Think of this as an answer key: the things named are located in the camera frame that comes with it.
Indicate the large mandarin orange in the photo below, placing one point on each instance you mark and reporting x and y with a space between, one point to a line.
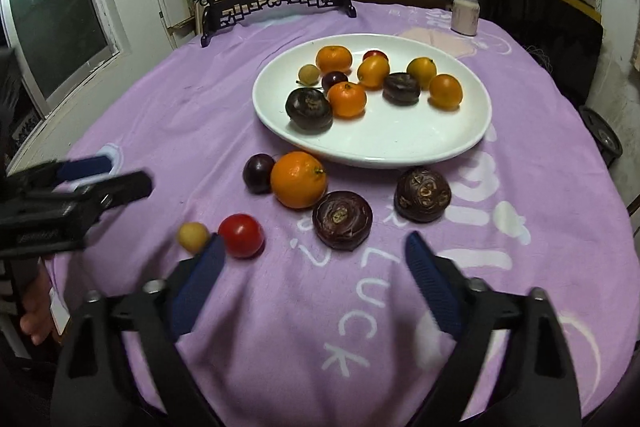
298 179

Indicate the pale drink can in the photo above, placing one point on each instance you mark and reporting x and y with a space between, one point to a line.
465 16

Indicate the white oval plate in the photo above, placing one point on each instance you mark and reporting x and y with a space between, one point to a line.
395 132

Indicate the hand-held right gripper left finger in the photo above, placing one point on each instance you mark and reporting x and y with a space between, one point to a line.
197 287

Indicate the red cherry tomato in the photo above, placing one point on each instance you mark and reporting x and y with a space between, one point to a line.
241 235
375 55

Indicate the black round speaker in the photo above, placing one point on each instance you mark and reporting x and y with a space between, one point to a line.
600 134

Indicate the dark cherry with stem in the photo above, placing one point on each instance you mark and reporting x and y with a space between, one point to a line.
258 173

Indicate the small yellow fruit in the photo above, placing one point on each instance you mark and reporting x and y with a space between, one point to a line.
193 237
308 74

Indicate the purple printed tablecloth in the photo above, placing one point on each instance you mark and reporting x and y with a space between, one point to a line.
165 117

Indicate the dark brown water chestnut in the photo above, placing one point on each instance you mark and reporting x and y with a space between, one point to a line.
401 88
342 220
309 109
422 194

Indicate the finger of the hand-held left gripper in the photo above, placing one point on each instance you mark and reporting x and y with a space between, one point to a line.
125 189
85 167

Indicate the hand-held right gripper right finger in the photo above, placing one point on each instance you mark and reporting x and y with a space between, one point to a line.
432 287

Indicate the small orange kumquat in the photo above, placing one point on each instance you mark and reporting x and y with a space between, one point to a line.
373 72
334 59
347 99
445 92

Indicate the person's left hand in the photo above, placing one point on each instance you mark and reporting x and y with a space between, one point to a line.
37 322

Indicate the yellowish orange kumquat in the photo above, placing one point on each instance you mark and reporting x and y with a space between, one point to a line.
421 72

